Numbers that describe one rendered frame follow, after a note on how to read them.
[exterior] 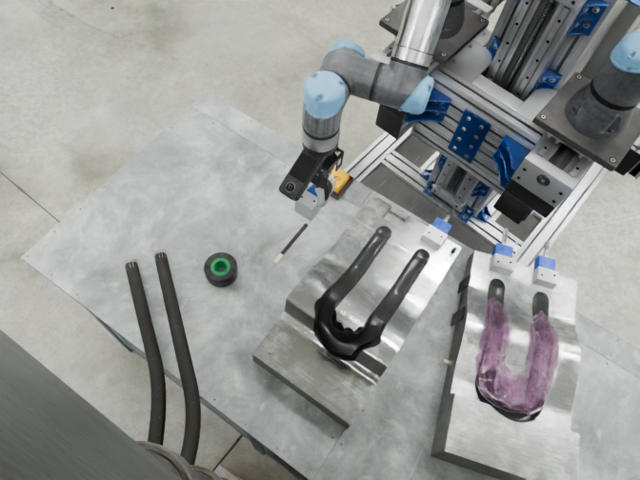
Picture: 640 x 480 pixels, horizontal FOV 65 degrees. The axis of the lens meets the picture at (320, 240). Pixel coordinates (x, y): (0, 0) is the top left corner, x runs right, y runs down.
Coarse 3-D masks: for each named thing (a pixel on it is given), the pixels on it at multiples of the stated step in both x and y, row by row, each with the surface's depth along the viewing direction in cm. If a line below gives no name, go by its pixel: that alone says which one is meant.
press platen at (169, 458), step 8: (144, 448) 39; (152, 448) 39; (160, 448) 39; (160, 456) 38; (168, 456) 39; (176, 456) 39; (168, 464) 38; (176, 464) 39; (184, 464) 39; (176, 472) 38; (184, 472) 38; (192, 472) 40
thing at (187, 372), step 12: (156, 252) 124; (156, 264) 123; (168, 264) 123; (168, 276) 120; (168, 288) 117; (168, 300) 115; (168, 312) 113; (180, 312) 114; (180, 324) 111; (180, 336) 109; (180, 348) 107; (180, 360) 105; (180, 372) 104; (192, 372) 104
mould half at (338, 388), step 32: (352, 224) 125; (384, 224) 125; (416, 224) 126; (352, 256) 121; (384, 256) 121; (448, 256) 122; (320, 288) 112; (384, 288) 118; (416, 288) 118; (288, 320) 115; (352, 320) 108; (256, 352) 111; (288, 352) 111; (320, 352) 112; (384, 352) 105; (288, 384) 112; (320, 384) 109; (352, 384) 109; (352, 416) 106
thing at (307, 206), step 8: (312, 184) 123; (304, 192) 120; (312, 192) 121; (304, 200) 119; (312, 200) 119; (296, 208) 122; (304, 208) 119; (312, 208) 118; (304, 216) 123; (312, 216) 121
